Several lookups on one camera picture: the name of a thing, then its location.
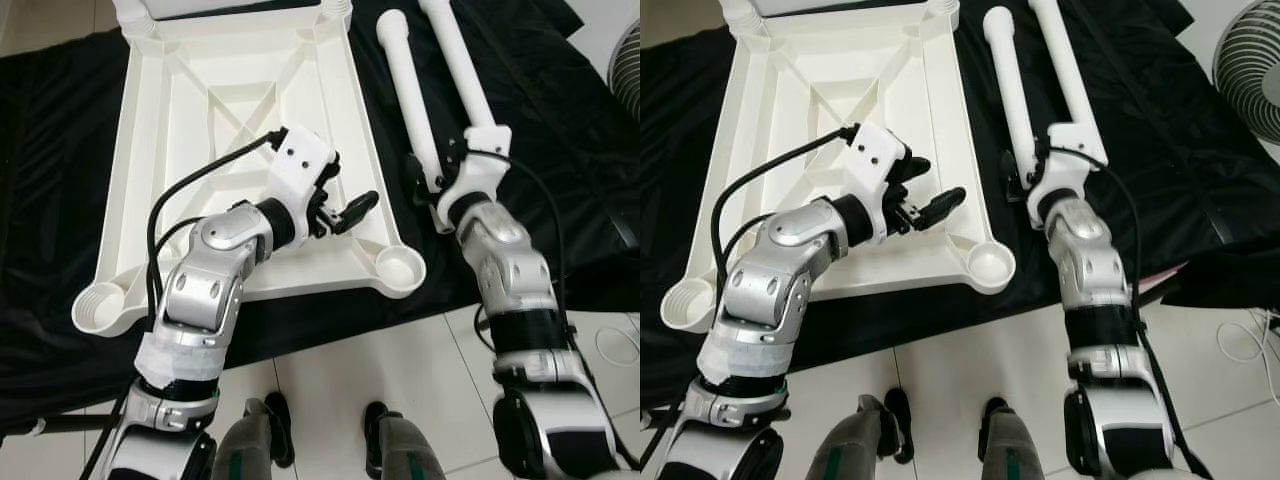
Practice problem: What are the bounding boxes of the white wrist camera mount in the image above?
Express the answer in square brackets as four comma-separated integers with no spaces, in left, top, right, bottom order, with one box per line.
[1030,122,1109,226]
[437,125,513,233]
[265,127,339,216]
[845,122,911,241]

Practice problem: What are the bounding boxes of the white round fan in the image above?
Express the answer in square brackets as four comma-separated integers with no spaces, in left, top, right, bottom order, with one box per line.
[607,18,641,121]
[1212,0,1280,121]

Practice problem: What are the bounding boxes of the black tablecloth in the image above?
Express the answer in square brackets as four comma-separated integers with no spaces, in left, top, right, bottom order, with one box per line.
[640,0,1280,411]
[0,0,641,431]

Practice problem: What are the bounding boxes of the white plastic table top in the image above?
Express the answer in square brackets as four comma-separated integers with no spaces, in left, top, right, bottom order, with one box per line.
[72,0,428,338]
[660,0,1018,334]

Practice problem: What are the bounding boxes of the white floor cable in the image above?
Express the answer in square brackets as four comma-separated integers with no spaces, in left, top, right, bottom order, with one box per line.
[1215,310,1280,366]
[595,325,641,369]

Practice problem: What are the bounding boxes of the grey left robot foot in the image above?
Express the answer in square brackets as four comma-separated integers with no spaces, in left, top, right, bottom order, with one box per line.
[805,390,916,480]
[210,392,296,480]

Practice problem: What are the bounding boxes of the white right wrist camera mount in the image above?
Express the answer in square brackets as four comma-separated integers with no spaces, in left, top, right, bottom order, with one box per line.
[1030,122,1109,226]
[437,125,513,233]

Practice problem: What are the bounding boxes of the grey robot foot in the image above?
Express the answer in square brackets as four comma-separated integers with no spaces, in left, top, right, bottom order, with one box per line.
[805,390,916,480]
[210,392,296,480]
[978,397,1046,480]
[362,400,446,480]

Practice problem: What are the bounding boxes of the grey right robot foot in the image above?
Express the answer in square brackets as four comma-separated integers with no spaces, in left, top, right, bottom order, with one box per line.
[978,397,1046,480]
[362,400,446,480]

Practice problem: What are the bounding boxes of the black metal table leg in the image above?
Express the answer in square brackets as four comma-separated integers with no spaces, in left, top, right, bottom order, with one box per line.
[0,412,116,439]

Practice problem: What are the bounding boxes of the pink cloth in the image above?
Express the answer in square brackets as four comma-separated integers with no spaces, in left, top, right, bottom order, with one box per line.
[1138,262,1191,293]

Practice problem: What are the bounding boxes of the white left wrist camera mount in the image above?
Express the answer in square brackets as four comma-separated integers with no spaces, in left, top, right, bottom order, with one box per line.
[845,122,911,241]
[265,127,339,216]

